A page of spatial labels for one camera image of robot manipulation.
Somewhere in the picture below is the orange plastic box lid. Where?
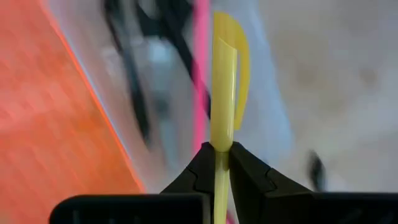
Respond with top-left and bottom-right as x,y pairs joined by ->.
0,0 -> 147,224

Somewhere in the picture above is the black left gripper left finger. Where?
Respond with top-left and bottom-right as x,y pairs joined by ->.
160,141 -> 216,224

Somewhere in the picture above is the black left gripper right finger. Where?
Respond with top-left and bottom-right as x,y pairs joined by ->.
229,141 -> 313,224

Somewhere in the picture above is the pink highlighter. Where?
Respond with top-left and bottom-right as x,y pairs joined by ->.
192,0 -> 213,155

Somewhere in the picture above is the yellow highlighter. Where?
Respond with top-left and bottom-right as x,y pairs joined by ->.
210,11 -> 251,224

